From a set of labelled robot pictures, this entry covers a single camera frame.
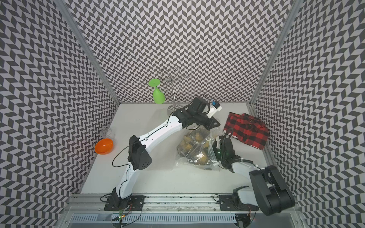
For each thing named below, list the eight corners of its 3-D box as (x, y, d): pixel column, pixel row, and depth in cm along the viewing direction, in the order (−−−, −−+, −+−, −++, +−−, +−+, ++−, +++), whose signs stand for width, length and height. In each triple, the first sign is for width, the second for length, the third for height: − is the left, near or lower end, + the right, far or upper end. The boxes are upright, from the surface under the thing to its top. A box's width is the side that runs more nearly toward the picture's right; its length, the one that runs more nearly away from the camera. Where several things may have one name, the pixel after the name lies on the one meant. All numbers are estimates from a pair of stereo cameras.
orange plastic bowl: (94, 155, 90) (91, 153, 87) (101, 141, 97) (98, 138, 94) (110, 155, 90) (107, 153, 87) (116, 141, 97) (113, 138, 94)
